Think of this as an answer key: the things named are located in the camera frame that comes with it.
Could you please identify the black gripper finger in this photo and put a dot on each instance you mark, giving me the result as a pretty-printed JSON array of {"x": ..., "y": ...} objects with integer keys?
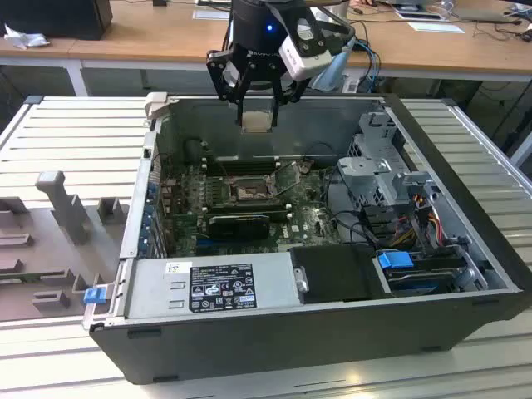
[
  {"x": 276, "y": 112},
  {"x": 215, "y": 77}
]

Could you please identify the silver CPU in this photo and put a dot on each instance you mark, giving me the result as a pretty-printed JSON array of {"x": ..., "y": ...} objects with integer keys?
[{"x": 256, "y": 122}]

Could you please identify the metal locking lever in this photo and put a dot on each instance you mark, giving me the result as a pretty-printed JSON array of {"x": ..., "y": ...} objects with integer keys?
[
  {"x": 224, "y": 172},
  {"x": 277, "y": 168}
]

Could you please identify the black RAM slot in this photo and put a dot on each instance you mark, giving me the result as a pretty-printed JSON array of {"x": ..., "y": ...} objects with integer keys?
[
  {"x": 241, "y": 159},
  {"x": 241, "y": 168},
  {"x": 249, "y": 203},
  {"x": 249, "y": 213}
]

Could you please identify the CPU socket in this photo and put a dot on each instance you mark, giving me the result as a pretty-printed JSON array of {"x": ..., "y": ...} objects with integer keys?
[{"x": 249, "y": 189}]

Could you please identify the blue expansion slot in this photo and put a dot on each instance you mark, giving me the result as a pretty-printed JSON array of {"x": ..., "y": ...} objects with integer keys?
[{"x": 203, "y": 241}]

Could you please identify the wooden desk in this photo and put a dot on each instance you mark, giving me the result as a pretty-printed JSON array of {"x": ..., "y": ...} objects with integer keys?
[{"x": 166, "y": 33}]

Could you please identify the black cylindrical part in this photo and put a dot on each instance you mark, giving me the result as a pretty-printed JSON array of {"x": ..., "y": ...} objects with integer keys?
[{"x": 193, "y": 150}]

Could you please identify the silver disk bay cage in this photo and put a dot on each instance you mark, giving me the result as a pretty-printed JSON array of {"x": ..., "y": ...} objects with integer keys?
[{"x": 365, "y": 170}]

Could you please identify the green motherboard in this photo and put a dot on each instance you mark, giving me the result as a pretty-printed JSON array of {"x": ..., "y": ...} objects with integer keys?
[{"x": 299, "y": 224}]

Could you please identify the black graphics card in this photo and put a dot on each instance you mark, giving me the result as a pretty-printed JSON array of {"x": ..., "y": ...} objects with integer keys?
[{"x": 239, "y": 228}]

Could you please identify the black box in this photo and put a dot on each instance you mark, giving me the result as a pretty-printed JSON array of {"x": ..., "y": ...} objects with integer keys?
[{"x": 54, "y": 16}]

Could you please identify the black plastic shroud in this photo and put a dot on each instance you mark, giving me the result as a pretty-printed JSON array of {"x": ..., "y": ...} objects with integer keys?
[{"x": 336, "y": 274}]

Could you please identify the blue disk carrier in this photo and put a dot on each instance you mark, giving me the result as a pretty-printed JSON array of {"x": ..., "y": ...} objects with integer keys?
[{"x": 395, "y": 261}]

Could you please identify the crumpled white paper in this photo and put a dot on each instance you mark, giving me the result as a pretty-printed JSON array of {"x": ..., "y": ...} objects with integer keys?
[{"x": 27, "y": 38}]

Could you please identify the silver power supply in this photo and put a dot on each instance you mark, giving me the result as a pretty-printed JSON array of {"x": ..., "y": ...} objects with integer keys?
[{"x": 158, "y": 287}]

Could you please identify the hard disk drive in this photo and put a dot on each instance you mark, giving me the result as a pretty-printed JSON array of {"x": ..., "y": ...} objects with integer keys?
[{"x": 420, "y": 282}]

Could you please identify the black PC case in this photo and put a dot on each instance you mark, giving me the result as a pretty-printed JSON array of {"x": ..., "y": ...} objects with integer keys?
[{"x": 249, "y": 353}]

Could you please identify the blue case latch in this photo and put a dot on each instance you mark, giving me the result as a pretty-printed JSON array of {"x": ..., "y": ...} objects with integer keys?
[{"x": 95, "y": 296}]

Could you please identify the grey parts rack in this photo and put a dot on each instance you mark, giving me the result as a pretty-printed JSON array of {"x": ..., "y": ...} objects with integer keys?
[{"x": 41, "y": 257}]

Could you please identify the green RAM stick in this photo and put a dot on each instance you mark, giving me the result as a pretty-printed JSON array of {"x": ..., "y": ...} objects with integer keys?
[{"x": 21, "y": 276}]

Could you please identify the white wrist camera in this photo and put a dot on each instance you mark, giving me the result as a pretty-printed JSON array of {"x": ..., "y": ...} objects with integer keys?
[{"x": 303, "y": 62}]

